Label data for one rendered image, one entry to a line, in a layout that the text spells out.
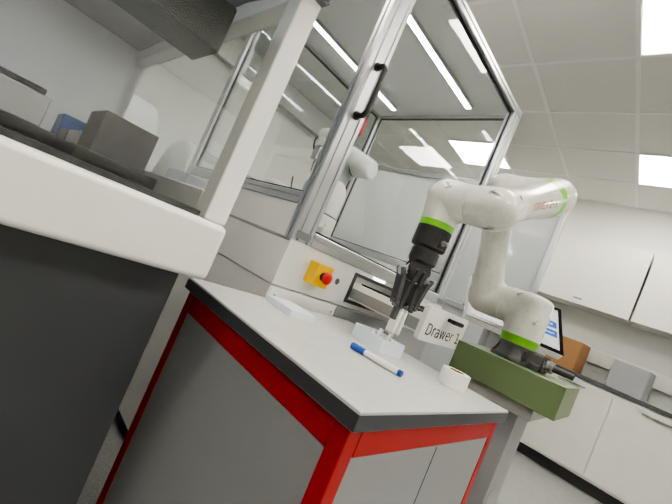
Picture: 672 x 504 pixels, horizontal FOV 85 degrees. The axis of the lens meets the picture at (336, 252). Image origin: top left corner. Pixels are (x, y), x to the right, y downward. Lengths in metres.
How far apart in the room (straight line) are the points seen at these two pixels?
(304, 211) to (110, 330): 0.59
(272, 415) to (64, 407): 0.36
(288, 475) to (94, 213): 0.47
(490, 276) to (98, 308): 1.21
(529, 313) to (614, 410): 2.73
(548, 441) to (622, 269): 1.81
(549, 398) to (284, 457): 0.87
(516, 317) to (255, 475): 1.04
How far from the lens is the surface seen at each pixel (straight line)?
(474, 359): 1.35
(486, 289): 1.47
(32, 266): 0.71
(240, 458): 0.71
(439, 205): 0.98
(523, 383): 1.31
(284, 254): 1.09
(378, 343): 0.98
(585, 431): 4.13
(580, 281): 4.59
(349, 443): 0.55
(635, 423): 4.11
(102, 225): 0.63
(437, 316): 1.18
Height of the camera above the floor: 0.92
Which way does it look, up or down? 2 degrees up
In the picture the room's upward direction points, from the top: 23 degrees clockwise
